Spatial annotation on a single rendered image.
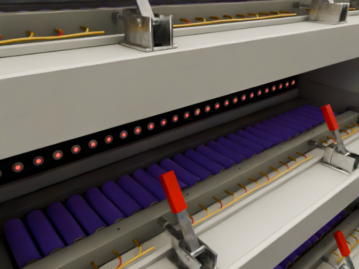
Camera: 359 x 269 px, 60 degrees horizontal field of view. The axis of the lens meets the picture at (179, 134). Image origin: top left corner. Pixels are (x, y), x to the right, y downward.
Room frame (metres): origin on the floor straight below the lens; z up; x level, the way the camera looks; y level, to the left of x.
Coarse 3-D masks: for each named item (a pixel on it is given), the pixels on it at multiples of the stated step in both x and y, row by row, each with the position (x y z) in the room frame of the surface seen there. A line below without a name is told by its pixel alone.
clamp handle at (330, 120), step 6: (324, 108) 0.41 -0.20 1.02; (330, 108) 0.41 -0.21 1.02; (324, 114) 0.41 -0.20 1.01; (330, 114) 0.40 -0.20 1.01; (330, 120) 0.40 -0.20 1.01; (330, 126) 0.40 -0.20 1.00; (336, 126) 0.40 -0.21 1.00; (336, 132) 0.40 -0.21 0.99; (336, 138) 0.40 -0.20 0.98; (342, 144) 0.40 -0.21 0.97; (342, 150) 0.39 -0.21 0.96
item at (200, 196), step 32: (320, 128) 0.46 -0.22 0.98; (352, 128) 0.49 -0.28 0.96; (256, 160) 0.38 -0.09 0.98; (288, 160) 0.41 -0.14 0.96; (192, 192) 0.31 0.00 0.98; (224, 192) 0.33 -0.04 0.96; (128, 224) 0.27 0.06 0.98; (192, 224) 0.28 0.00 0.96; (64, 256) 0.23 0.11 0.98; (96, 256) 0.24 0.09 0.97
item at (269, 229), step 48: (288, 96) 0.59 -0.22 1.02; (336, 96) 0.57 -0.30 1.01; (144, 144) 0.40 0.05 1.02; (0, 192) 0.30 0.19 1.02; (240, 192) 0.35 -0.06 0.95; (288, 192) 0.35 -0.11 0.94; (336, 192) 0.34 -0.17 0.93; (0, 240) 0.28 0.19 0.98; (240, 240) 0.27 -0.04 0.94; (288, 240) 0.29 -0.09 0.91
